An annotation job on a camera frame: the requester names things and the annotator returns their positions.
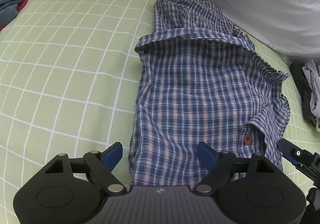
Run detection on blue plaid shirt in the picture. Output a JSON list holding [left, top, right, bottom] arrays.
[[129, 0, 290, 187]]

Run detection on folded grey and cream clothes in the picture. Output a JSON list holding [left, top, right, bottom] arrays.
[[290, 60, 319, 132]]

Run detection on red garment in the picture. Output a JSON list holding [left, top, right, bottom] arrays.
[[0, 0, 29, 31]]

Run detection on blue denim garment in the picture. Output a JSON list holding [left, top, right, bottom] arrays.
[[0, 0, 27, 29]]

